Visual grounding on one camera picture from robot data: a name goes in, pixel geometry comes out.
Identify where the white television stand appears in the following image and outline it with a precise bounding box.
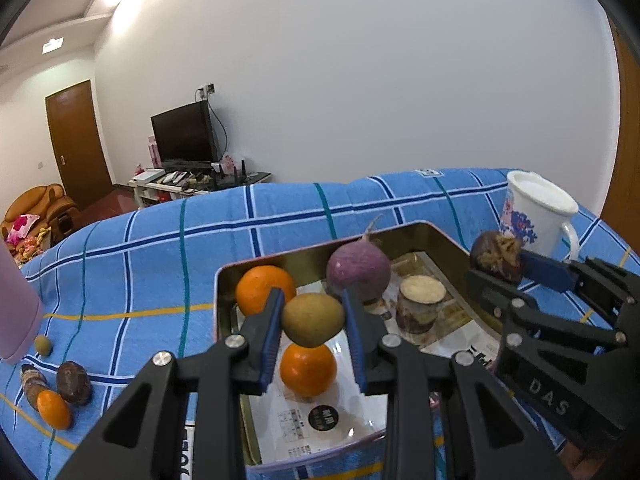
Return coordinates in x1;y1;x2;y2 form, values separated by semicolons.
127;170;272;212

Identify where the black power cable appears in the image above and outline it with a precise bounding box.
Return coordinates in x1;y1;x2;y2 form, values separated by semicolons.
209;102;230;161

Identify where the printed newspaper sheet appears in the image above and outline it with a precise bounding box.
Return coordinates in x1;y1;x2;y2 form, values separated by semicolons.
370;252;506;366

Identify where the dark fibrous taro corm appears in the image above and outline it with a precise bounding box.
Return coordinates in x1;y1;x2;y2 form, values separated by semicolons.
470;230;526;283

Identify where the pink metal tin box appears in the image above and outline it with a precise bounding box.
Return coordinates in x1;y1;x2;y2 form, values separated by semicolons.
214;220;523;472

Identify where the dark wrinkled passion fruit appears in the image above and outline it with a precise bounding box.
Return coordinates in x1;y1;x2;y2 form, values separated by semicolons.
56;361;93;406

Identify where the large brown kiwi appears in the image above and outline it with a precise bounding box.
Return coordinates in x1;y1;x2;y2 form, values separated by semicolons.
281;292;347;348

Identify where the striped brown taro piece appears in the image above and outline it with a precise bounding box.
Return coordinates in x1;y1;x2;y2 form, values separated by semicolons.
20;364;51;411

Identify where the white printed leaflet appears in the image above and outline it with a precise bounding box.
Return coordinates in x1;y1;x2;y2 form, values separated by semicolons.
247;330;388;463

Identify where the lilac insulated bottle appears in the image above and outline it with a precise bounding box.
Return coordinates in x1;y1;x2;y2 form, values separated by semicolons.
0;237;45;365

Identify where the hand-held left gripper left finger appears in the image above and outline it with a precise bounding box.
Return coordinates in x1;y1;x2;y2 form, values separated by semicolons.
54;286;287;480

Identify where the brown wooden door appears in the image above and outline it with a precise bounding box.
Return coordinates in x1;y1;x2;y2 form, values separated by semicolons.
45;79;115;211

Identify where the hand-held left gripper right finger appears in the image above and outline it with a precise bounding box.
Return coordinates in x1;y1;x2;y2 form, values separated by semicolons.
340;286;572;480

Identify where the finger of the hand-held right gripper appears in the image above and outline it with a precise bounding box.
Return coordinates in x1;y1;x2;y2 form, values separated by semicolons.
466;269;629;362
521;251;640;332

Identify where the orange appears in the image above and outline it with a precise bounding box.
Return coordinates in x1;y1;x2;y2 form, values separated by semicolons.
36;389;73;431
279;342;338;398
235;265;297;317

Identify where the purple round radish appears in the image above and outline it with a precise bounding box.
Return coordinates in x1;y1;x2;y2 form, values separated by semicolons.
326;214;392;306

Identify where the cut taro with white top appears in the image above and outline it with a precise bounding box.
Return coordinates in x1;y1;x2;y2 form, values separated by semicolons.
396;275;447;335

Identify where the white mug with blue print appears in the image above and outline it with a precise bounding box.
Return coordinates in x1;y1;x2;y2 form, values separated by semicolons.
499;170;581;261

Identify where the black flat television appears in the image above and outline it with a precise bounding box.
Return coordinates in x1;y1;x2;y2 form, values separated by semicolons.
151;101;219;163

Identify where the blue plaid blanket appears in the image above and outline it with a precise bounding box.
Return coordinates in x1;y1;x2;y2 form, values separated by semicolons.
0;167;640;480

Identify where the black router with antennas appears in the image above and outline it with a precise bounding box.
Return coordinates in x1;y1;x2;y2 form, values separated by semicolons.
215;160;249;192

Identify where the brown leather armchair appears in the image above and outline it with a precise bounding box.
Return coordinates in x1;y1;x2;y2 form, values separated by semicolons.
2;184;82;242

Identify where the pink floral cushion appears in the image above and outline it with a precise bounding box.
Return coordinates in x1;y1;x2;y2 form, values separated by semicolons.
7;213;39;244

